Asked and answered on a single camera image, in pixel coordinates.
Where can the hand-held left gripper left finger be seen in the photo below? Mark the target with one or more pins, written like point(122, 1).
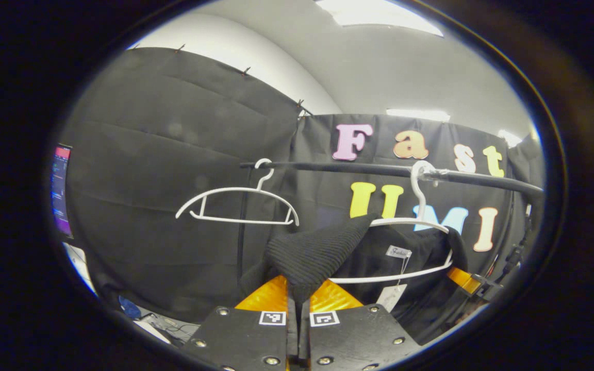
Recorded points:
point(248, 337)

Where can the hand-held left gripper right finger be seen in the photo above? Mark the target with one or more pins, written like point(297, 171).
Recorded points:
point(353, 337)

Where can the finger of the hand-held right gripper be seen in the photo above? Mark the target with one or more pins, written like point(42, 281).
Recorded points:
point(462, 278)

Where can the black knit cardigan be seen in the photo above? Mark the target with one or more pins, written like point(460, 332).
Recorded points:
point(307, 252)

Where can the white plastic clothes hanger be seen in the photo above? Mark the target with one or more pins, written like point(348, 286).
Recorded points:
point(405, 221)
point(240, 220)

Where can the black metal clothes rack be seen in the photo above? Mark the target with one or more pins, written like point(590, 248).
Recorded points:
point(353, 168)

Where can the ceiling light panel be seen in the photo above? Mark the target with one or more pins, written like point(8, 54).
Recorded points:
point(379, 13)
point(509, 137)
point(418, 115)

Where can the blue object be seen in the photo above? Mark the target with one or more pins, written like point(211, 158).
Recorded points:
point(129, 308)

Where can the black backdrop cloth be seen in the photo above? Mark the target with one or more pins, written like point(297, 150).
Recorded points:
point(147, 180)

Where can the computer monitor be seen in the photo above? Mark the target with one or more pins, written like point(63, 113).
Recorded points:
point(61, 196)

